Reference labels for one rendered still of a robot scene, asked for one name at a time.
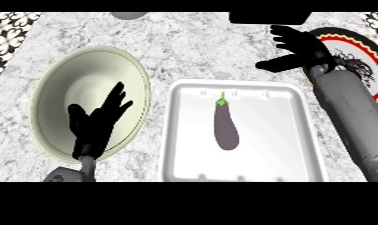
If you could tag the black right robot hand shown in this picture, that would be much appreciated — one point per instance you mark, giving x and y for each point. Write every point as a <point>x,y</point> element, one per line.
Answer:
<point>301,49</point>

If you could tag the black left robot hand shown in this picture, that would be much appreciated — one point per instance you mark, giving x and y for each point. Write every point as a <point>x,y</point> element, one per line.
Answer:
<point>94,125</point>

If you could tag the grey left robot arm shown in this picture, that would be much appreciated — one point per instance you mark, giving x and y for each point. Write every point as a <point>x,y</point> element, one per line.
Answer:
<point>74,171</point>

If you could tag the red-rimmed patterned plate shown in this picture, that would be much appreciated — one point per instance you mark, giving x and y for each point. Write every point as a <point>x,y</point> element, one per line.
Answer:
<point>354,49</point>

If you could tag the white tray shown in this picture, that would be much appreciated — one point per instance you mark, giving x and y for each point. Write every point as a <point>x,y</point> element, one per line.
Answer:
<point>275,135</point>

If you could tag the purple eggplant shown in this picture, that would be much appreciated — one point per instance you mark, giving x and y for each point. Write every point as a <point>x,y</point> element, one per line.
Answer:
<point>226,125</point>

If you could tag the pale green bowl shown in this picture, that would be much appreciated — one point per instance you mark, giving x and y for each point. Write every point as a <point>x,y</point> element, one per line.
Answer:
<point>83,79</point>

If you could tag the grey round object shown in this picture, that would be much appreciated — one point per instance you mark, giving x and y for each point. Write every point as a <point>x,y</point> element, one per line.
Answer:
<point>128,15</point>

